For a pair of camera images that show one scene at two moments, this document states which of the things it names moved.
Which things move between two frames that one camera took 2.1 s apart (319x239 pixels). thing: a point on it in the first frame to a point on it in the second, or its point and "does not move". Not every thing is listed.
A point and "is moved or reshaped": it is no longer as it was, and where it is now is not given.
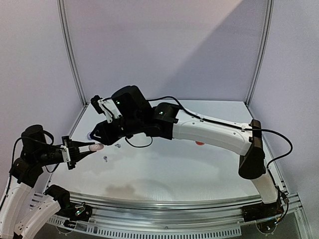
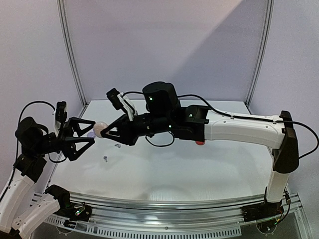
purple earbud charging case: x=88 y=136 does not move
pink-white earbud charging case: x=95 y=147 is moved or reshaped
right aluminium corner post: x=268 y=27 does not move
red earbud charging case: x=200 y=143 does not move
